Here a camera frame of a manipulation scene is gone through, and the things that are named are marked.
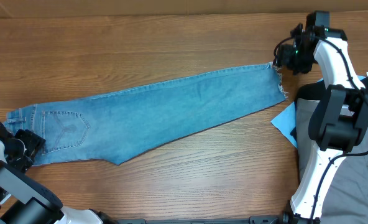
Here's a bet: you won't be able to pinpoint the light blue denim jeans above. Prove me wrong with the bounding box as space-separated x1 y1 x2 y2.
5 63 285 166

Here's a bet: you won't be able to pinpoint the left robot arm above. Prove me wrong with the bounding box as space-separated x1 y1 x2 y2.
0 122 117 224

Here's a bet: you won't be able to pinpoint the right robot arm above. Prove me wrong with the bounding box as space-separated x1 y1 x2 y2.
273 11 368 223

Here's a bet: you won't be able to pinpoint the black folded garment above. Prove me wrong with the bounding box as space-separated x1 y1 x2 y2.
290 77 368 141

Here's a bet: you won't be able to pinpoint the light blue folded shirt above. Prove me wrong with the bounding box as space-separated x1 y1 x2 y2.
270 74 366 149

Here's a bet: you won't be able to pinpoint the grey folded trousers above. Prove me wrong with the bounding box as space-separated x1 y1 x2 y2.
296 99 368 224

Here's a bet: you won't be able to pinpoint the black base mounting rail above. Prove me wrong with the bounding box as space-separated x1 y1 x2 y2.
116 216 281 224

